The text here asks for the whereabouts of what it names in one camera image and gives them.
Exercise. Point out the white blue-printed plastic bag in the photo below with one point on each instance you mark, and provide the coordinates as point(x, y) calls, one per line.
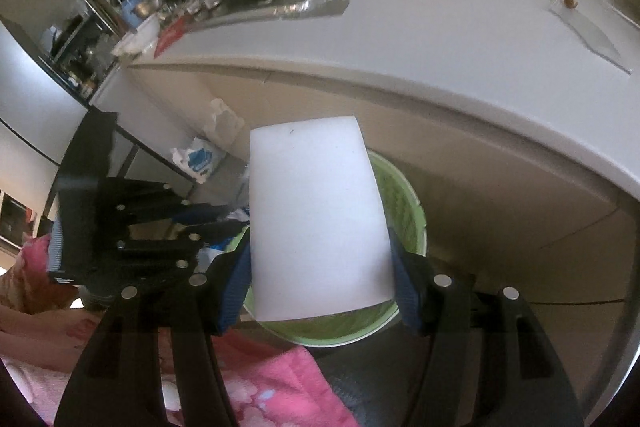
point(197, 159)

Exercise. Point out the clear flat plastic strip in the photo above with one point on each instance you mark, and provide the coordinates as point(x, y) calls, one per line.
point(592, 32)

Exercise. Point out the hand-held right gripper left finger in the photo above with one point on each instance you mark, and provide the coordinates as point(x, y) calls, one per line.
point(234, 289)

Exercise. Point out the person's left forearm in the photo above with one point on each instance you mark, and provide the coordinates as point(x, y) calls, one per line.
point(40, 332)

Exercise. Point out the green perforated plastic basket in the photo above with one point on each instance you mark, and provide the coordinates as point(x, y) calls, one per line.
point(407, 207)

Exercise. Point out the blue and white wrapper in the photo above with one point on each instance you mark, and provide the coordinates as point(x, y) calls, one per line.
point(241, 217)

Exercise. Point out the beige cabinet door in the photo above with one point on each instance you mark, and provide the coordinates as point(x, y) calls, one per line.
point(500, 187)

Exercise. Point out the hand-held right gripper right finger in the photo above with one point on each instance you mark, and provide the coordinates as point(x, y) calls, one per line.
point(406, 289)

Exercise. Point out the pink printed clothing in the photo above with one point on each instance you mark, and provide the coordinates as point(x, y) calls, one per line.
point(280, 387)

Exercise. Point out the white towel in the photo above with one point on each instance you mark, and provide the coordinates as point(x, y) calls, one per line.
point(315, 217)

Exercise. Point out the white bowl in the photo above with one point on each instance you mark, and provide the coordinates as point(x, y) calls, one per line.
point(137, 38)

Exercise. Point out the metal storage shelf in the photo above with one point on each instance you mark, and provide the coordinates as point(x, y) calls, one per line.
point(80, 47)

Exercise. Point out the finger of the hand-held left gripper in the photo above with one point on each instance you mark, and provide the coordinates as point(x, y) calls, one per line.
point(200, 214)
point(210, 237)

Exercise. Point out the red flat packet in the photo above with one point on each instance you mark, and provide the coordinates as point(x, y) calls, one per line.
point(170, 34)

